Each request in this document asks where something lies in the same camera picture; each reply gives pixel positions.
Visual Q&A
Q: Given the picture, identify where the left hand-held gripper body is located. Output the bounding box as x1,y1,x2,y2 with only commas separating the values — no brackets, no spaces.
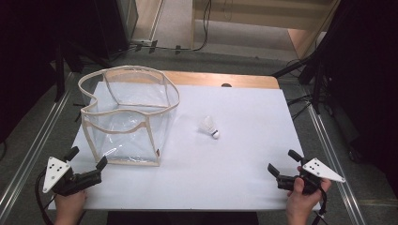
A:
41,156,103,198

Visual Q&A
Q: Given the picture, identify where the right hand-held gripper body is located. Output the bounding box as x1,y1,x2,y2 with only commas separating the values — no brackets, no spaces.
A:
276,157,347,195

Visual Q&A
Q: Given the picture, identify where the clear storage bag beige trim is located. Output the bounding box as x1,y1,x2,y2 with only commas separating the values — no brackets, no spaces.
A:
77,65,181,167

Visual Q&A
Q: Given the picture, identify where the white shuttlecock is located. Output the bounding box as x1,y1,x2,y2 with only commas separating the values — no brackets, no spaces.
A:
197,115,221,140

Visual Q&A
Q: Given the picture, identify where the person's left hand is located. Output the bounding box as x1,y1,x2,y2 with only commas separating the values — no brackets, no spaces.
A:
54,189,89,225

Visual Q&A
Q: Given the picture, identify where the person's right hand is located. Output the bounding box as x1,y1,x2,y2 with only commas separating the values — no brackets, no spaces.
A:
285,177,332,225

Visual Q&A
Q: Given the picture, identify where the black tripod stand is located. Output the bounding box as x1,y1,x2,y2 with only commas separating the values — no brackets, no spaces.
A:
271,46,337,115

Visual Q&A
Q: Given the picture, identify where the wooden table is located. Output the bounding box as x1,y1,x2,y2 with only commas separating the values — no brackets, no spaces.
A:
106,69,281,90

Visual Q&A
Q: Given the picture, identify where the black cabinet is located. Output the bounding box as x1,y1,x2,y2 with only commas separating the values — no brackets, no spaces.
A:
90,0,140,62

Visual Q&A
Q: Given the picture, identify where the light wooden furniture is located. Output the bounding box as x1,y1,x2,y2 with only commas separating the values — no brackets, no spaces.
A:
190,0,343,60

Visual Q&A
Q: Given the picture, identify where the metal floor rail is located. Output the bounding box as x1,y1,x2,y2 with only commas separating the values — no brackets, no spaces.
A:
0,88,74,217
304,101,369,225

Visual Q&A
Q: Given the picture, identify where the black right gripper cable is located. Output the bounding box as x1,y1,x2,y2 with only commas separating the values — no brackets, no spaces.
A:
311,184,329,225

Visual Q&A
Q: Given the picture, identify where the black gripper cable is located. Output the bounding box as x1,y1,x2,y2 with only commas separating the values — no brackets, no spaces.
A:
311,184,329,225
34,168,59,225

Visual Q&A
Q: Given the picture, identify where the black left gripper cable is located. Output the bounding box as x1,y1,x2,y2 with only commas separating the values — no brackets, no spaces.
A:
34,168,59,225

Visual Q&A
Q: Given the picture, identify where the black hanging cable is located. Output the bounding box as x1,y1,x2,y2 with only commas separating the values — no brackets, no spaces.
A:
128,0,213,53

